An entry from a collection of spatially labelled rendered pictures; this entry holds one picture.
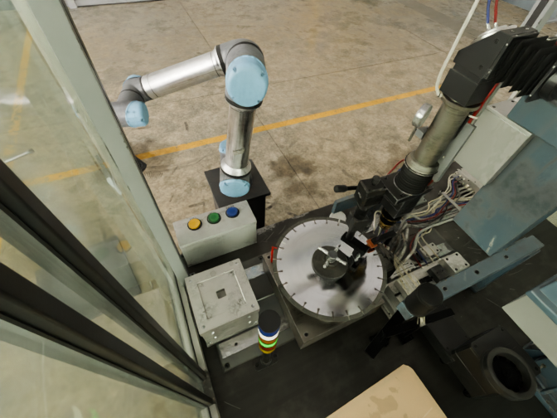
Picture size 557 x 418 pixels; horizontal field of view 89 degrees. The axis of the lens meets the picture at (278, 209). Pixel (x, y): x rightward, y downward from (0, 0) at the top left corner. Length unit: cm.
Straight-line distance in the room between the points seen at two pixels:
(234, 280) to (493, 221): 68
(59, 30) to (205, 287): 69
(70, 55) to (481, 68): 60
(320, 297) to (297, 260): 13
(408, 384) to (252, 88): 99
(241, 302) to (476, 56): 78
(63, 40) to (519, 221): 78
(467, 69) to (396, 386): 86
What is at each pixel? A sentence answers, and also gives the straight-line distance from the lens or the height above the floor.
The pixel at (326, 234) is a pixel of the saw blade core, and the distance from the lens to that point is 96.
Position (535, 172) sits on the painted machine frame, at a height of 142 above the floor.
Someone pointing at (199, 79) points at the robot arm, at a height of 127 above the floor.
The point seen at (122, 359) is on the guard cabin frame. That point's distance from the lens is 34.
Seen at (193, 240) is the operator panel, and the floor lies 90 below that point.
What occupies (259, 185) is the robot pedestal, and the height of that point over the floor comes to 75.
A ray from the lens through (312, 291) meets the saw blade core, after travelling 86.
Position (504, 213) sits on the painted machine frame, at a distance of 70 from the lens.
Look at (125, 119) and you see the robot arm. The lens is 100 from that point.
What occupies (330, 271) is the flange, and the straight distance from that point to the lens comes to 88.
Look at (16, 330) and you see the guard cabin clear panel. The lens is 23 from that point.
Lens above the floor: 174
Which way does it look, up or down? 52 degrees down
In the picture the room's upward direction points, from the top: 5 degrees clockwise
